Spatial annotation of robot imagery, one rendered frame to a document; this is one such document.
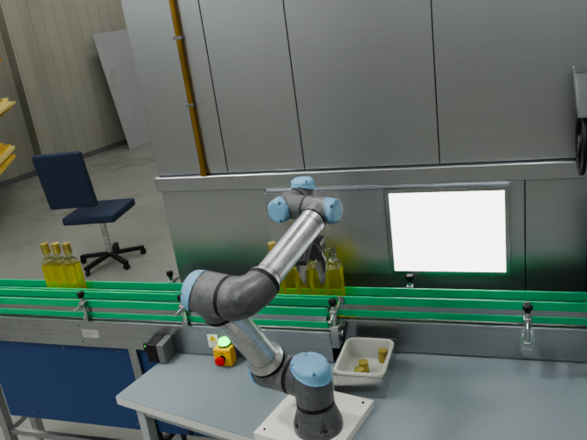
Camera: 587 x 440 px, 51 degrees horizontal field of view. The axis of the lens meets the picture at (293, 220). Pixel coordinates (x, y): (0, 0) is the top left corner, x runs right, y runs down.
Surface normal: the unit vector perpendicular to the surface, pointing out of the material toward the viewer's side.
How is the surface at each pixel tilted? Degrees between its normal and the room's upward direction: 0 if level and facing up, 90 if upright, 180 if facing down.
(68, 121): 90
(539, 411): 0
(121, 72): 82
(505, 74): 90
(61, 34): 90
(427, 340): 90
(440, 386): 0
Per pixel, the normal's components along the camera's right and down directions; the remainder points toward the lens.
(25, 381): -0.30, 0.36
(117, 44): 0.82, -0.07
